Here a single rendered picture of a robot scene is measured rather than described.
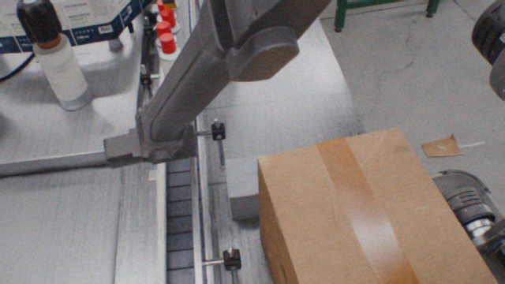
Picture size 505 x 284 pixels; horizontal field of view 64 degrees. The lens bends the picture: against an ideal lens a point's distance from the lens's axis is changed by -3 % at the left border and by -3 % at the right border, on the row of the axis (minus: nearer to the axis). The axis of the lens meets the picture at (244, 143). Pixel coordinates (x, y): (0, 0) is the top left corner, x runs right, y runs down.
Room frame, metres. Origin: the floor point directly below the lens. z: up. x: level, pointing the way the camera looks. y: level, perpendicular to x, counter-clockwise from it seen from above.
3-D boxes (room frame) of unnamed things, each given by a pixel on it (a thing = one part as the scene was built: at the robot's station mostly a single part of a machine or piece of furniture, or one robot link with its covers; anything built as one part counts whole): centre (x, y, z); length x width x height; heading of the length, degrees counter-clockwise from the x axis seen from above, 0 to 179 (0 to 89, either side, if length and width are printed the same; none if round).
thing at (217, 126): (0.61, 0.08, 0.91); 0.07 x 0.03 x 0.16; 94
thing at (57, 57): (0.84, 0.44, 1.03); 0.09 x 0.09 x 0.30
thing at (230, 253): (0.31, 0.06, 0.91); 0.07 x 0.03 x 0.16; 94
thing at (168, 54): (0.79, 0.16, 0.98); 0.05 x 0.05 x 0.20
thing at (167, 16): (0.89, 0.16, 0.98); 0.05 x 0.05 x 0.20
